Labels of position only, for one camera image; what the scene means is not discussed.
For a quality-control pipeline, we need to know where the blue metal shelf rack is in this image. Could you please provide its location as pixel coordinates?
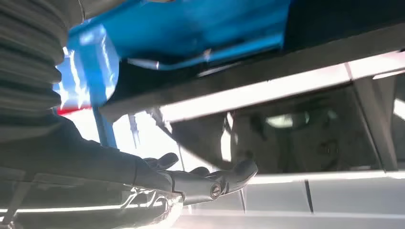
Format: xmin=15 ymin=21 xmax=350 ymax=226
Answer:
xmin=53 ymin=0 xmax=292 ymax=149

